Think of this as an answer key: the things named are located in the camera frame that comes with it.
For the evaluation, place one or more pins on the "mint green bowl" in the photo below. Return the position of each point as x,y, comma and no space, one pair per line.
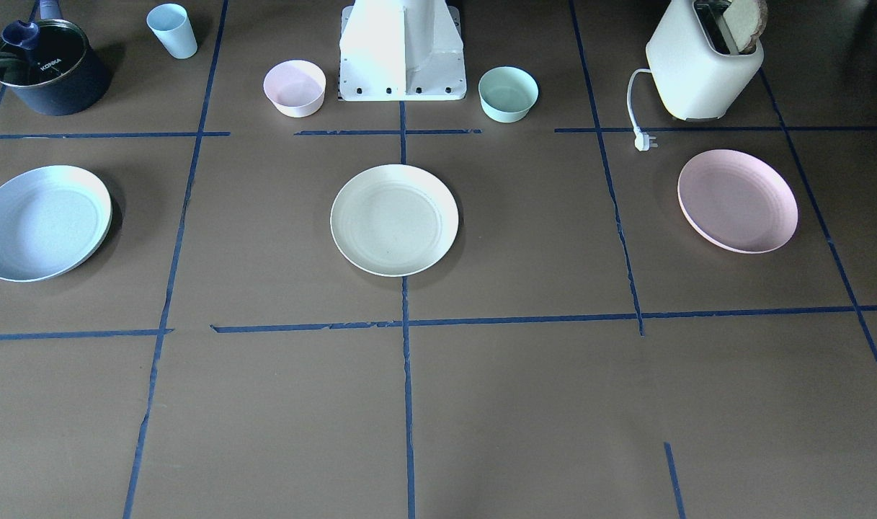
507,94

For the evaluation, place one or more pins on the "slice of toast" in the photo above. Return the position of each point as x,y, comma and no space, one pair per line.
746,21

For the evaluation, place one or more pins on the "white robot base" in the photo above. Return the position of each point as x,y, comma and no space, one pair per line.
401,51

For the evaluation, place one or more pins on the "light blue plate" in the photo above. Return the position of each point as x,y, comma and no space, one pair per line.
52,219

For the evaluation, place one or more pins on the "cream plate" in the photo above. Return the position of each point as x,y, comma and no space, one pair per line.
394,220

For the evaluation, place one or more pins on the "dark blue lidded pot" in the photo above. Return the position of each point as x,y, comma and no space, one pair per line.
50,64

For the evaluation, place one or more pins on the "white toaster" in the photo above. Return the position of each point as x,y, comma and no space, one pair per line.
698,65

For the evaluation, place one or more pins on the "light blue cup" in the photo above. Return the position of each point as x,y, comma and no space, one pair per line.
171,25

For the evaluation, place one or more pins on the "pink plate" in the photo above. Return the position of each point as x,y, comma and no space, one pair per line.
737,202

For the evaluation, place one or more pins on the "pink bowl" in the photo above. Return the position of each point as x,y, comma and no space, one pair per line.
296,88

